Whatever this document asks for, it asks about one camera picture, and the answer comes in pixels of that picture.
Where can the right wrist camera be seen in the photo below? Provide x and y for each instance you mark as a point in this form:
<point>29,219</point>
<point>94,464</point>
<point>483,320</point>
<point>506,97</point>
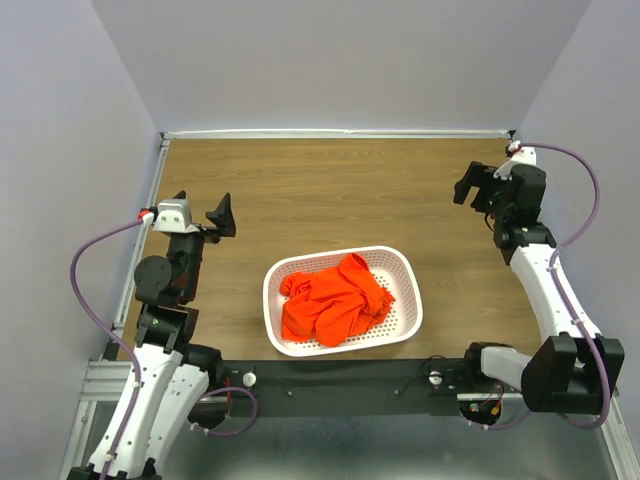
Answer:
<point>517,154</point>

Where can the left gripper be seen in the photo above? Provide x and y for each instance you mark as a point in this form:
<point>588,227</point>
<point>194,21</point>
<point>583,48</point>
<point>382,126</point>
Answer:
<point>223,218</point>

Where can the aluminium left rail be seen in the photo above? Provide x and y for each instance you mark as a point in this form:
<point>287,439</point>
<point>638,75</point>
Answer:
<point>124,320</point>

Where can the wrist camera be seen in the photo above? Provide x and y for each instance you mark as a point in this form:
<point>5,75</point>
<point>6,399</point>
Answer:
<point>517,154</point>
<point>174,217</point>

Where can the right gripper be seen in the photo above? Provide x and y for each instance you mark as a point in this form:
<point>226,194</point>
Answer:
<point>478,175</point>

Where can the white perforated basket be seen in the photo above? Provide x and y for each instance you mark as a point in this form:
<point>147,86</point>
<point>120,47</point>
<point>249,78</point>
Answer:
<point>391,270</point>

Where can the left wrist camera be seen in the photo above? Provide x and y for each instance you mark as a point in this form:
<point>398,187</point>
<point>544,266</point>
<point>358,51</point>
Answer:
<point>174,217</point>

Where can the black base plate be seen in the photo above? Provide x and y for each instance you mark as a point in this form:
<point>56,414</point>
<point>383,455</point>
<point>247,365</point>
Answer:
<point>332,388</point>

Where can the aluminium front rail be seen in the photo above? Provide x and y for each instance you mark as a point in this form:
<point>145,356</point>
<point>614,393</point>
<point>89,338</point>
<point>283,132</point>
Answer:
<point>104,381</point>

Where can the orange t-shirt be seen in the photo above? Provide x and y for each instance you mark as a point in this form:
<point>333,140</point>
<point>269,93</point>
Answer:
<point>334,304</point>

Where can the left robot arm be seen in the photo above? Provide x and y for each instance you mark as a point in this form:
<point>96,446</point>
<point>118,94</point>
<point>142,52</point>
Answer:
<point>168,373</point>

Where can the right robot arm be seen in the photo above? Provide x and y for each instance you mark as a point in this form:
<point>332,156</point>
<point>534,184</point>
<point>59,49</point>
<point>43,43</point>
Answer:
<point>576,368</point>

